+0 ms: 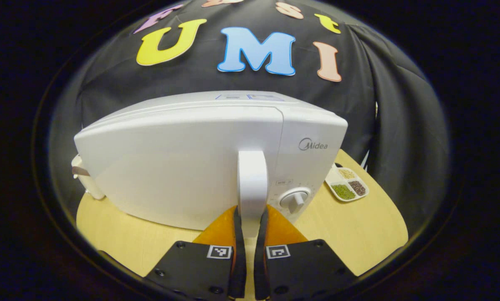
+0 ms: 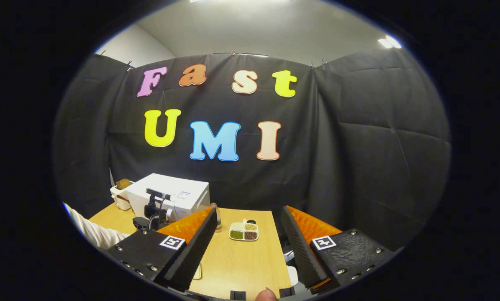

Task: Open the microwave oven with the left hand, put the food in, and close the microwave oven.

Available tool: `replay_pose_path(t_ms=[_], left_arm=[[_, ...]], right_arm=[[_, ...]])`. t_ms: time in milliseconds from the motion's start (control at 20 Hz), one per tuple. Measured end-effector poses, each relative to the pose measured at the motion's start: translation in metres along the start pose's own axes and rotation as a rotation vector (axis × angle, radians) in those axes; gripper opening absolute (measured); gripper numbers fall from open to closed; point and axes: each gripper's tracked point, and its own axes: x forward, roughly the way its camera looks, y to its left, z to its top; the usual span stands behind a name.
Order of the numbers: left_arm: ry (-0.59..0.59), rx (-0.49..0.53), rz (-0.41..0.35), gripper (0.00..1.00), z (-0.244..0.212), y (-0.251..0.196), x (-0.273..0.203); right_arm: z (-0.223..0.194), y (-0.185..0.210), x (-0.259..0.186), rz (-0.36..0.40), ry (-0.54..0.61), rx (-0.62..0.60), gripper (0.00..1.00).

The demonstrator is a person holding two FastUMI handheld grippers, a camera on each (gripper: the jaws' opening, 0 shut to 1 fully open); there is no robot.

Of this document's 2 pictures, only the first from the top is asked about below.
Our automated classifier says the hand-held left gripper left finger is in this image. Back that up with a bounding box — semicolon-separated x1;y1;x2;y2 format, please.
143;205;247;301

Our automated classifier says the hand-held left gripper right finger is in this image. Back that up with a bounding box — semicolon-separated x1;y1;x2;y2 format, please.
254;204;357;301

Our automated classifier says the white microwave oven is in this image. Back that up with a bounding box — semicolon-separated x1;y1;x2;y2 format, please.
74;91;349;231

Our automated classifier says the divided tray of beans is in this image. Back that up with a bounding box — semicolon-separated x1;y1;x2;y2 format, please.
325;165;369;203

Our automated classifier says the white toaster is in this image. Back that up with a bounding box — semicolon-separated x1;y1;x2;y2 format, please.
71;154;106;200

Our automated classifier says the black backdrop cloth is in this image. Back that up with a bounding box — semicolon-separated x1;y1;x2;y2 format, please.
49;0;450;235

